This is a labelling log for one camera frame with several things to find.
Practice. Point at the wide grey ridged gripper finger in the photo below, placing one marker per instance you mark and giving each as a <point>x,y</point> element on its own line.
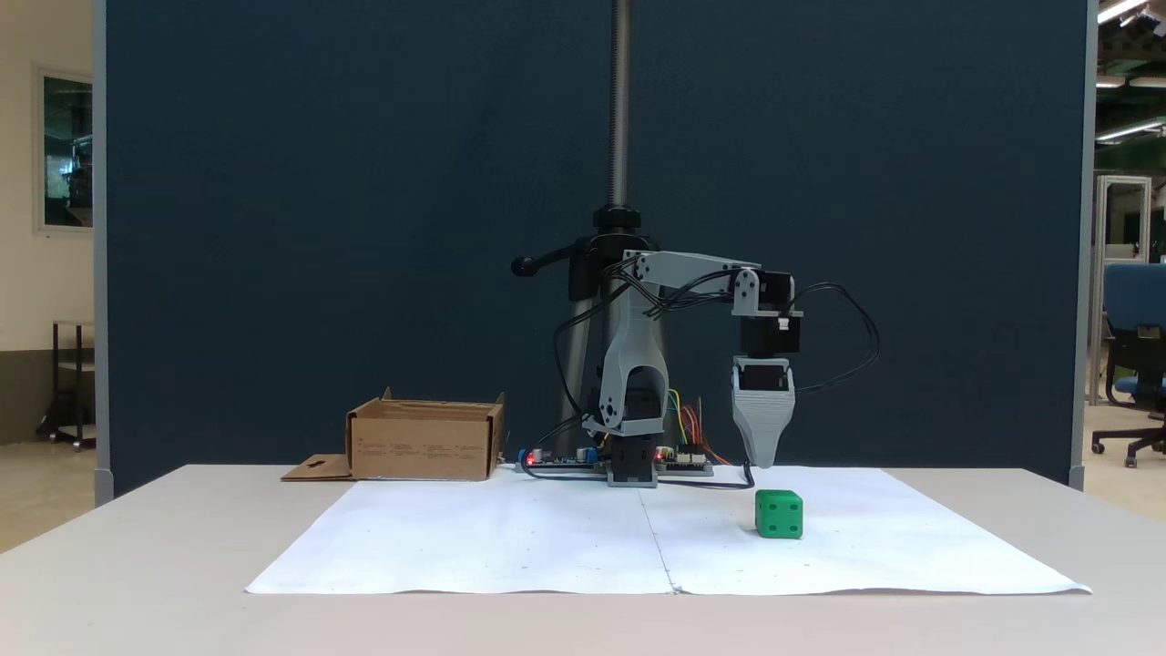
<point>763,424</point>

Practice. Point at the green dice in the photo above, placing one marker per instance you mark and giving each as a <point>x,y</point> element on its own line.
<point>779,516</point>

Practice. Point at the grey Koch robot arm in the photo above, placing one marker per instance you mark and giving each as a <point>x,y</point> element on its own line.
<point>692,267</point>

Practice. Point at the circuit board with blue parts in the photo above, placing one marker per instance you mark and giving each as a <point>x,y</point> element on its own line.
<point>556,462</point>

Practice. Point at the white paper sheet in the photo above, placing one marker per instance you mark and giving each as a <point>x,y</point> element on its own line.
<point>510,538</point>

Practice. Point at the black tripod with metal pole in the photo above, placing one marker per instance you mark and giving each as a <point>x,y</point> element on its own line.
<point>619,91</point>

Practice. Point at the brown cardboard box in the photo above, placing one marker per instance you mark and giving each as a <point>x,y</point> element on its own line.
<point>424,446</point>

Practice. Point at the blue office chair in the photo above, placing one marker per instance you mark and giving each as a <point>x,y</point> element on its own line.
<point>1134,301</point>

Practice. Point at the ceiling strip light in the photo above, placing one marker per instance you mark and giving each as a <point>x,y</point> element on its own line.
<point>1120,9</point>
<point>1130,128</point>

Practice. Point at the dark blue partition panel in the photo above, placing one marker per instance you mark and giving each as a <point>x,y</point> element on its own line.
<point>273,228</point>

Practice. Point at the black trolley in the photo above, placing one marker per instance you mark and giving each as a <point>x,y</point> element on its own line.
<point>56,383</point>

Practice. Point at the framed wall window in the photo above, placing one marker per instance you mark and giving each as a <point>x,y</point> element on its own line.
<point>68,150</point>

